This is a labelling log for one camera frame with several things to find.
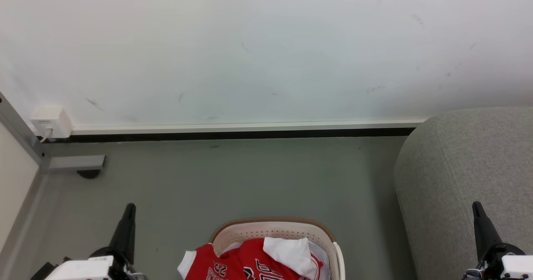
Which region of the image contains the grey fabric sofa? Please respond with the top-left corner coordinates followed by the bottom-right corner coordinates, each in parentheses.
top-left (394, 107), bottom-right (533, 280)

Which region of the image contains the cream perforated laundry basket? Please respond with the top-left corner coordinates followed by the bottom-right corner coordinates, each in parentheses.
top-left (209, 217), bottom-right (345, 280)

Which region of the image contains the white garment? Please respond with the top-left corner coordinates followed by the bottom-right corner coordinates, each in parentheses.
top-left (263, 237), bottom-right (331, 280)

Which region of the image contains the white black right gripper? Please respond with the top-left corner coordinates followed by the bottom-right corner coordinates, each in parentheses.
top-left (462, 202), bottom-right (533, 280)

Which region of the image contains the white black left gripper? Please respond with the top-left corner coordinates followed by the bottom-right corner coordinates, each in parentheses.
top-left (30, 203), bottom-right (146, 280)

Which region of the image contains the grey metal partition frame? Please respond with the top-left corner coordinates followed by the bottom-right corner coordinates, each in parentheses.
top-left (0, 92), bottom-right (106, 172)

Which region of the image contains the white black wall baseboard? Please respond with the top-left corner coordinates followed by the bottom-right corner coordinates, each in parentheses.
top-left (42, 119), bottom-right (428, 143)

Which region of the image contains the red white sports jersey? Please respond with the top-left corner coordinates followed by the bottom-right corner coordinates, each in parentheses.
top-left (177, 237), bottom-right (325, 280)

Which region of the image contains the white wall socket box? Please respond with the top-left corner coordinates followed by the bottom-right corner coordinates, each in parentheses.
top-left (30, 106), bottom-right (74, 139)

